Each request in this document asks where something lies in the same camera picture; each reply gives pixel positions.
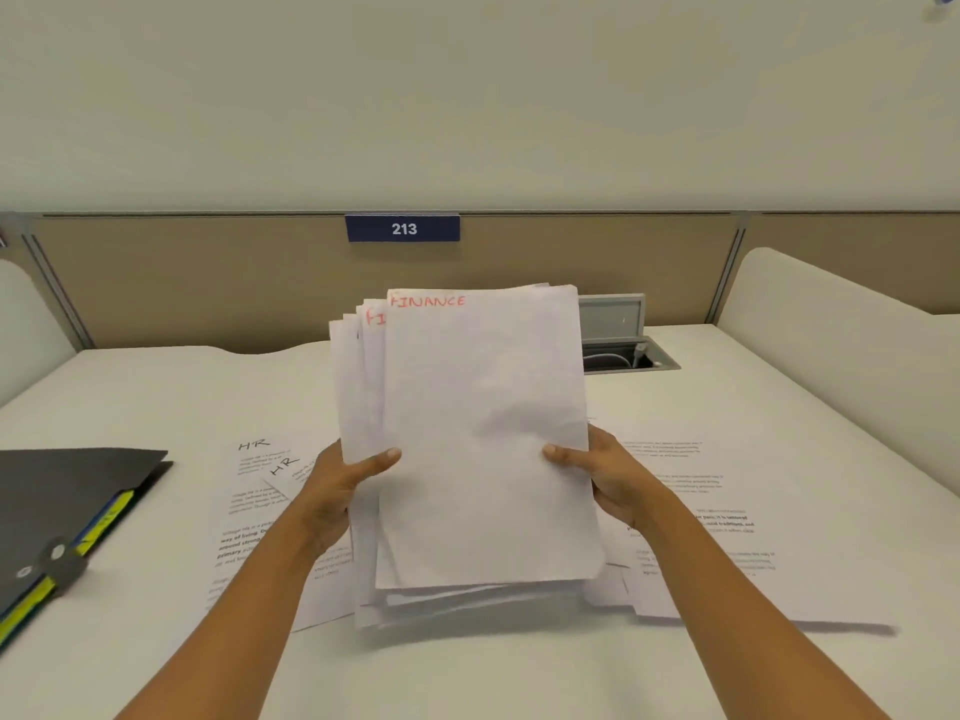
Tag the blue desk number sign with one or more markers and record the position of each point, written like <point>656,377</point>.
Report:
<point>403,229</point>

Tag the stack of white paper sheets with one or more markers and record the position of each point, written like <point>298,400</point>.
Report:
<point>480,442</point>

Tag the person's left forearm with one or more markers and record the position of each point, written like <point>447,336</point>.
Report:
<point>225,622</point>

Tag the large printed white paper sheet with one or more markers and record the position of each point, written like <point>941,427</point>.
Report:
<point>735,532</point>

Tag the dark grey expanding file folder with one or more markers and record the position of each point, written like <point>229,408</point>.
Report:
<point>52,517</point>

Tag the person's right hand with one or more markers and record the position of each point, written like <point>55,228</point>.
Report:
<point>615,479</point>

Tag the person's right thumb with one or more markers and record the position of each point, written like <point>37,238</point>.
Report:
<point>568,458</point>

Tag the white curved side divider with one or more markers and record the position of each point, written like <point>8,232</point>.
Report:
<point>847,352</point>
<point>30,329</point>

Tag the small printed sheet handwritten heading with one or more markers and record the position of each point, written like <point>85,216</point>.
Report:
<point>289,472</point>

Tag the person's right forearm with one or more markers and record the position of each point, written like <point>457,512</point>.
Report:
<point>750,622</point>

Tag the beige desk partition panel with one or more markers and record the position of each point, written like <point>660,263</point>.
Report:
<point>375,281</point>

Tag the printed sheet with handwritten heading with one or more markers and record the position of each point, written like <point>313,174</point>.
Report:
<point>247,532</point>

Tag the person's left hand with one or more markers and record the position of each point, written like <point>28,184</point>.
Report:
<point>330,494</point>

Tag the person's left thumb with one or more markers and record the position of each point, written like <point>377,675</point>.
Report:
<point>373,466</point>

